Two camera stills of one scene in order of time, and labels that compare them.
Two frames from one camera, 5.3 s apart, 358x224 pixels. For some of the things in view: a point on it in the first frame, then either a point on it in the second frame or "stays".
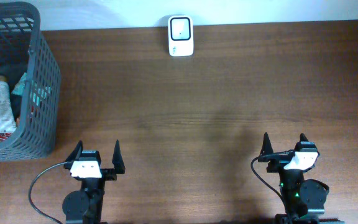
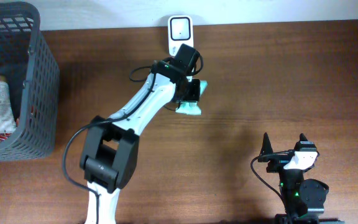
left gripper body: (107, 175) to (192, 90)
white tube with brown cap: (5, 122) stays
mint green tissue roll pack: (39, 92) to (192, 107)
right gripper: (278, 160) stays
